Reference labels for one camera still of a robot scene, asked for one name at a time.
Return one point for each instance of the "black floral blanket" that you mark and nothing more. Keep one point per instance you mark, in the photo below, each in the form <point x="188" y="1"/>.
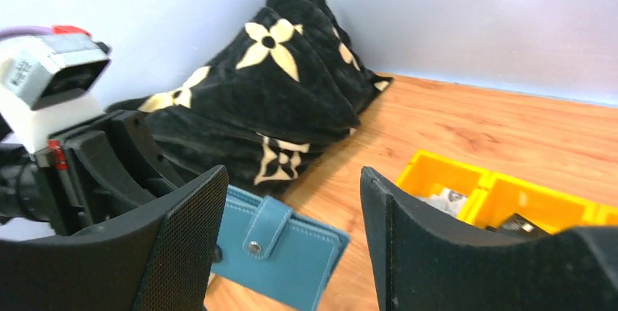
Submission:
<point x="283" y="91"/>

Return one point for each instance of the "left yellow bin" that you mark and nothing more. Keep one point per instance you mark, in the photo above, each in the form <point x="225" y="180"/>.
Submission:
<point x="432" y="176"/>

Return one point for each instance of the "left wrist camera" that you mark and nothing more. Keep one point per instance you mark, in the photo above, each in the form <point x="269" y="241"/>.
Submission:
<point x="46" y="77"/>

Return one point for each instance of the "yellow bin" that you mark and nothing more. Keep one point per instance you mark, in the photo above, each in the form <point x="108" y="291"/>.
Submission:
<point x="499" y="197"/>
<point x="606" y="215"/>
<point x="432" y="176"/>

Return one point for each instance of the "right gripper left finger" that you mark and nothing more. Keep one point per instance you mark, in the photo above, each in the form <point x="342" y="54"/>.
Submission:
<point x="155" y="257"/>

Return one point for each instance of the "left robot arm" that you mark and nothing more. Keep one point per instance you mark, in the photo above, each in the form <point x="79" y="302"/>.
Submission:
<point x="86" y="174"/>

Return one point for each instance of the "right yellow bin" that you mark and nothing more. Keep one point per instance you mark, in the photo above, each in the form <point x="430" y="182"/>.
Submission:
<point x="606" y="215"/>

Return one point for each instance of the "black card in middle bin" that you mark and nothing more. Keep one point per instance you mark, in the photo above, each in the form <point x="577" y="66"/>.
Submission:
<point x="520" y="227"/>

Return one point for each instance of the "middle yellow bin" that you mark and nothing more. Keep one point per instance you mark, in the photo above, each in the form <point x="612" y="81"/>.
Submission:
<point x="499" y="197"/>

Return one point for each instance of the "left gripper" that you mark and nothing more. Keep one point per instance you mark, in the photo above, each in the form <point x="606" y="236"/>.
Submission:
<point x="86" y="174"/>

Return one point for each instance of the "white cards in left bin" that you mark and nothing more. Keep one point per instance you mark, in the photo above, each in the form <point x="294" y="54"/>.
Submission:
<point x="448" y="201"/>

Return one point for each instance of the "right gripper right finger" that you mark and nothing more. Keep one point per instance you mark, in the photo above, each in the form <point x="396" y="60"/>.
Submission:
<point x="424" y="259"/>

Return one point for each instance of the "blue leather card holder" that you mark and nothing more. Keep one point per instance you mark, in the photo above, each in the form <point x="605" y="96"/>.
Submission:
<point x="265" y="246"/>

